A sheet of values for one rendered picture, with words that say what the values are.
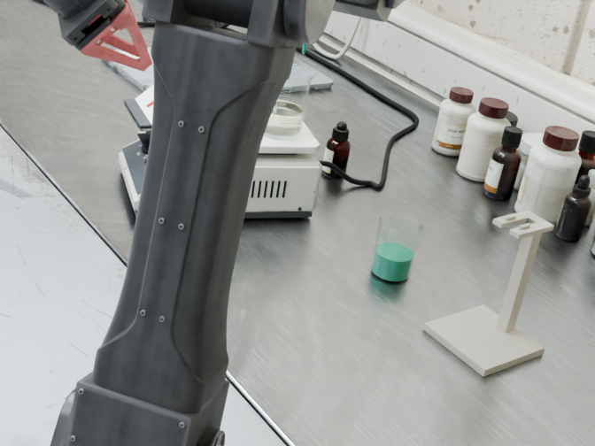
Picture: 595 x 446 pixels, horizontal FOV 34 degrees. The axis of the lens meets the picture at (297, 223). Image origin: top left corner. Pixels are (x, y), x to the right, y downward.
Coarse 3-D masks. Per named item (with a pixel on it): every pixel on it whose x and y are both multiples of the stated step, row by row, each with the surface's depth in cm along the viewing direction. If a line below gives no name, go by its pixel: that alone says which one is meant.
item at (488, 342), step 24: (504, 216) 85; (528, 216) 86; (528, 240) 86; (528, 264) 87; (480, 312) 93; (504, 312) 90; (432, 336) 89; (456, 336) 89; (480, 336) 89; (504, 336) 90; (528, 336) 90; (480, 360) 86; (504, 360) 86
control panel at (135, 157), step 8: (136, 144) 109; (128, 152) 108; (136, 152) 107; (128, 160) 107; (136, 160) 106; (144, 160) 105; (128, 168) 105; (136, 168) 104; (144, 168) 104; (136, 176) 103; (136, 184) 102; (136, 192) 100
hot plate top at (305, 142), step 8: (304, 128) 107; (264, 136) 103; (304, 136) 105; (312, 136) 105; (264, 144) 101; (272, 144) 102; (280, 144) 102; (288, 144) 102; (296, 144) 103; (304, 144) 103; (312, 144) 103; (264, 152) 102; (272, 152) 102; (280, 152) 102; (288, 152) 102; (296, 152) 103; (304, 152) 103; (312, 152) 103
